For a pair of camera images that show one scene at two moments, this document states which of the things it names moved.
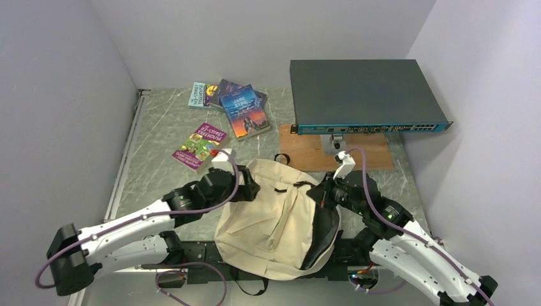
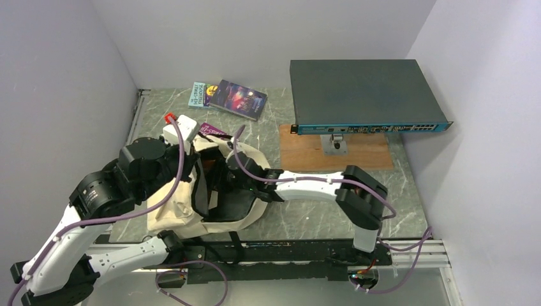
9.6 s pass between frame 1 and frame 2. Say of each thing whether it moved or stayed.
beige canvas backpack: moved
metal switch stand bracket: stayed
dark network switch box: stayed
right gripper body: moved
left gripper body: moved
